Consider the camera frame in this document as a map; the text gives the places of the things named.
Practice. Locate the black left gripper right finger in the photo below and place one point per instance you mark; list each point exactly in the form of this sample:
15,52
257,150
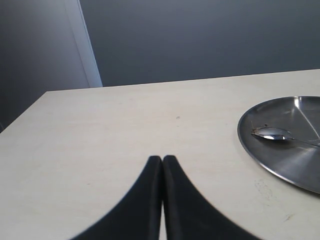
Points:
188,215

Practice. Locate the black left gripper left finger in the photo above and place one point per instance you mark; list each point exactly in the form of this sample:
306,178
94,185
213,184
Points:
137,216

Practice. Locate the steel spoon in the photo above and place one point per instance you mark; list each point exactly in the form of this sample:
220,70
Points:
277,134

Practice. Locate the round steel plate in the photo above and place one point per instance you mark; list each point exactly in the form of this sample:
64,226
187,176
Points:
295,161

